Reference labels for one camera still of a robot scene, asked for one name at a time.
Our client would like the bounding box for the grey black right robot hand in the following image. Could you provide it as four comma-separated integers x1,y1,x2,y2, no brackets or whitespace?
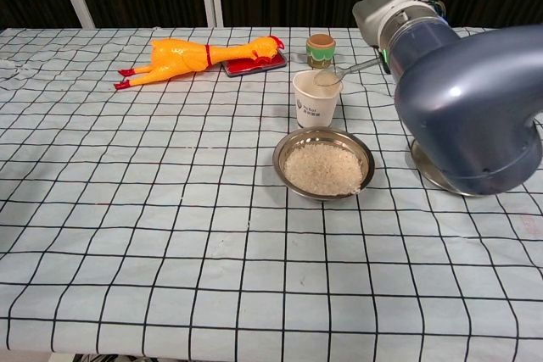
351,0,437,47

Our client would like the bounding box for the clear plastic spoon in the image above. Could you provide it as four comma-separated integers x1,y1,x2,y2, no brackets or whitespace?
313,58,383,88

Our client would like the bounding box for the small brown green jar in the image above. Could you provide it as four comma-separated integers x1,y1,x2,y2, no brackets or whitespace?
305,33,337,70

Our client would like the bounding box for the white paper cup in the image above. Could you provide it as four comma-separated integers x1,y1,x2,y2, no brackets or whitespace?
292,70,344,129

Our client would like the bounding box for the steel bowl holding rice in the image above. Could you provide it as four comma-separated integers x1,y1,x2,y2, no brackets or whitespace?
272,127,377,204

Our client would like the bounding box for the red flat tin case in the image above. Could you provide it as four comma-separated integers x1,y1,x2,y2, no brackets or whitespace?
222,50,288,78

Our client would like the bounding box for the shallow steel plate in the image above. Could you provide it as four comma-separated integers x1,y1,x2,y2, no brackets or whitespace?
410,136,472,197

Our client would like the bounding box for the yellow rubber chicken toy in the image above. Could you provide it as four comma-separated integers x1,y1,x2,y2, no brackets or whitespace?
113,35,286,92

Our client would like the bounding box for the light blue checked tablecloth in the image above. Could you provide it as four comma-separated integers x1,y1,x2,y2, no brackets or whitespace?
0,25,543,357

